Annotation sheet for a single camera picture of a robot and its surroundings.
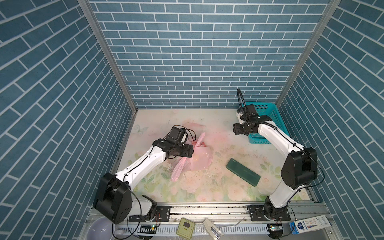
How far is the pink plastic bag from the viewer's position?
30.9 inches

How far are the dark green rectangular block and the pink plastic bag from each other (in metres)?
0.13

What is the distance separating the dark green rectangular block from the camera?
33.8 inches
